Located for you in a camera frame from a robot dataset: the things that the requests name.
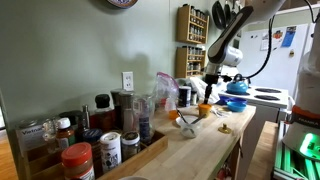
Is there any blue lid jar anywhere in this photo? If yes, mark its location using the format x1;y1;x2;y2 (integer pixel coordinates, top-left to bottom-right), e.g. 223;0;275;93
82;128;104;145

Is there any wooden kitchen cart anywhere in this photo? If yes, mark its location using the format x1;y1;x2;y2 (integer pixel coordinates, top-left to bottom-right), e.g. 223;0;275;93
96;104;258;180

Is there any blue fridge paper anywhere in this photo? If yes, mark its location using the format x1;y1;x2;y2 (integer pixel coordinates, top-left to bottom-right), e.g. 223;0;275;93
280;25;298;48

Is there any light blue plastic bowl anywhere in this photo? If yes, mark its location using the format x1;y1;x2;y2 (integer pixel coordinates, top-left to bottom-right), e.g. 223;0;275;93
226;100;248;113

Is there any dark round canister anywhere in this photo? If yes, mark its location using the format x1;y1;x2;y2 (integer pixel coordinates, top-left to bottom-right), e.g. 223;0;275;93
177;85;192;108

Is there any white labelled box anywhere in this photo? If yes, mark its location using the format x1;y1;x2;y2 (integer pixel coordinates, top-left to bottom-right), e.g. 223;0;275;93
14;120;48;154

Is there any white spice shaker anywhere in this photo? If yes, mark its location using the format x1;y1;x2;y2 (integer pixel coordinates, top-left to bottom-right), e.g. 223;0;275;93
99;131;123;174

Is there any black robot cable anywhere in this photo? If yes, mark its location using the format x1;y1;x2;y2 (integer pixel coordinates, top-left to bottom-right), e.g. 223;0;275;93
244;14;276;81

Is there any wooden wall spice rack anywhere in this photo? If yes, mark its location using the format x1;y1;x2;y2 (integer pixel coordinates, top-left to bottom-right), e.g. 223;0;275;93
175;45;208;79
176;4;210;45

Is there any black stove burner coil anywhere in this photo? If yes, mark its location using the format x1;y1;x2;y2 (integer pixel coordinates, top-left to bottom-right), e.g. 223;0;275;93
254;94;281;102
254;87;283;94

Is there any white refrigerator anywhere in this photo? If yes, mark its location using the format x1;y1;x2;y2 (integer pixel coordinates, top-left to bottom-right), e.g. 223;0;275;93
238;22;316;101

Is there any gold yellow metal cup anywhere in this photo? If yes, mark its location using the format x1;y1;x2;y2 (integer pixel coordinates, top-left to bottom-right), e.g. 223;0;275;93
198;107;212;119

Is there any red orange fridge magnet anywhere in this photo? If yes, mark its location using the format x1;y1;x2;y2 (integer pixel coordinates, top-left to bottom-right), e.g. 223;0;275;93
272;29;284;40

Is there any thin metal bottle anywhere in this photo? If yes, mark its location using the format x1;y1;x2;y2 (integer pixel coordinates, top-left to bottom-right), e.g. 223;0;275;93
81;104;91;129

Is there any robot mounting stand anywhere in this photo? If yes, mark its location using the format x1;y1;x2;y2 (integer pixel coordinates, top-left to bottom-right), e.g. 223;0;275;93
272;119;320;180

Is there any white crumpled cloth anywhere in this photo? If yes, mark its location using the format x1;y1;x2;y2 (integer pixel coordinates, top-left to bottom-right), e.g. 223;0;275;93
210;105;233;118

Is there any black handled utensil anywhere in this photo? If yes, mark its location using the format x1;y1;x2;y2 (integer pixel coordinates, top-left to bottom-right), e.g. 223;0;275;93
175;109;190;126

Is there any dark bottle black cap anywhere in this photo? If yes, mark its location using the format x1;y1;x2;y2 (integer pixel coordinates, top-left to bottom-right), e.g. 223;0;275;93
90;93;116;133

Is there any clear zip bag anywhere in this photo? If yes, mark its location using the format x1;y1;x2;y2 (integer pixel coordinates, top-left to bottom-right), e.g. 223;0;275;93
152;71;180;113

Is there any black hanging pan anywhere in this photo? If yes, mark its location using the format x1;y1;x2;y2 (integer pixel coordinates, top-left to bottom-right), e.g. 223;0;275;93
211;0;228;30
223;0;234;24

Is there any white kitchen stove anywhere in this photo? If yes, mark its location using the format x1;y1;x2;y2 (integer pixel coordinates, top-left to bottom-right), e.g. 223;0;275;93
218;84;290;180

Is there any white fridge paper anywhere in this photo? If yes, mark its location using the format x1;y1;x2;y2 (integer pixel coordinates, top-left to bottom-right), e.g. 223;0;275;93
259;31;272;52

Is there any gold lid with knob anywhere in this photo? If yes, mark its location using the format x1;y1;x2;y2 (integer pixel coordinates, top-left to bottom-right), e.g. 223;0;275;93
217;123;233;135

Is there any white paper bag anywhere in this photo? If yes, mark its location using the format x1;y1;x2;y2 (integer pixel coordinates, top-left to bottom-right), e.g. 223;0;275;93
186;76;221;104

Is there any clear plastic container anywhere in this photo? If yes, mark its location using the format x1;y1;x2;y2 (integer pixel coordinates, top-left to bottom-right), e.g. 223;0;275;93
180;122;202;139

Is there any small bottle black cap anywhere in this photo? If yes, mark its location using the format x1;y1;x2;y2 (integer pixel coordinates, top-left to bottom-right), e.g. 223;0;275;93
190;89;199;106

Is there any small orange cup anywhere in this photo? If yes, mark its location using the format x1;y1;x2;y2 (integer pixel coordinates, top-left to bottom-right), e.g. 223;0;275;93
167;109;180;120

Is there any red lid jar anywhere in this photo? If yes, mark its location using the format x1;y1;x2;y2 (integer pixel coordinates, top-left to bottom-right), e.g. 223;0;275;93
60;141;96;180

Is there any dark pepper grinder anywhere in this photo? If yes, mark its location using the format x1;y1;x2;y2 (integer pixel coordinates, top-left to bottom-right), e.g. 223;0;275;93
109;88;125;131

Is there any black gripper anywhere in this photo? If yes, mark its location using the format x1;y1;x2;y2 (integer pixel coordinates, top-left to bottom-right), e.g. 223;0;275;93
203;73;220;104

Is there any grey metal utensil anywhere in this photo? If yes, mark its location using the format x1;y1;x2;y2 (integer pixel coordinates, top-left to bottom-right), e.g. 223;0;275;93
190;113;207;126

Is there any blue kettle black handle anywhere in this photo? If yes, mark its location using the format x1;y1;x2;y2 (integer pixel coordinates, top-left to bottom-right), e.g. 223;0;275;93
225;73;250;95

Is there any orange round lid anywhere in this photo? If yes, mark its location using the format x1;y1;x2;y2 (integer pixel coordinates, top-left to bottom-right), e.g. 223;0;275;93
197;102;213;110

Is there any white wall outlet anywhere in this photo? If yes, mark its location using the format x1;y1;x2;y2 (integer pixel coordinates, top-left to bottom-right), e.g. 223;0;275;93
121;71;135;92

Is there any dark blue plastic cup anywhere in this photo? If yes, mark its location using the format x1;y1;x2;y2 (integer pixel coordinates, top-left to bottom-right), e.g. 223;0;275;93
229;96;248;104
218;95;232;105

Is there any small clear glass jar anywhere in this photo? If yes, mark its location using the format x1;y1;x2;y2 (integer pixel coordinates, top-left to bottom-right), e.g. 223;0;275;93
41;118;60;154

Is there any decorative wall plate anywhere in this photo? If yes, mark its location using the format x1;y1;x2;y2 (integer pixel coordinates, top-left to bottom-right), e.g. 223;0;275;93
106;0;139;9

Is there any brown bottle white cap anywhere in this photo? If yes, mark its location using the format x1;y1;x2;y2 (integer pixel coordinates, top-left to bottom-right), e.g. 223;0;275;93
54;117;77;150

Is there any wooden spice tray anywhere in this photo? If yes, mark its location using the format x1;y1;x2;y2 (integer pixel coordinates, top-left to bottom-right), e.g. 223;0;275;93
18;129;169;180

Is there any black lid jar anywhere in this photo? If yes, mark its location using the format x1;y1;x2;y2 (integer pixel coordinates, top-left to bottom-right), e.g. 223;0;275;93
59;109;84;131

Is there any dark contents glass jar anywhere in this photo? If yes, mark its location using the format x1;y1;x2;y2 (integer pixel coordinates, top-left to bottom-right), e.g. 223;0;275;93
120;130;142;163

